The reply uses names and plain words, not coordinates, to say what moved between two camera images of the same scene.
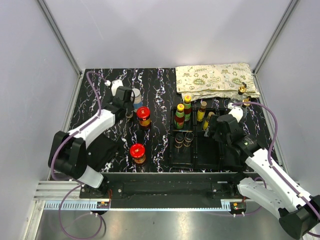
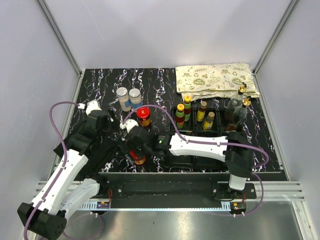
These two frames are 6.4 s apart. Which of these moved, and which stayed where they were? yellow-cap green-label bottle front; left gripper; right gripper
Moved: right gripper; left gripper
Stayed: yellow-cap green-label bottle front
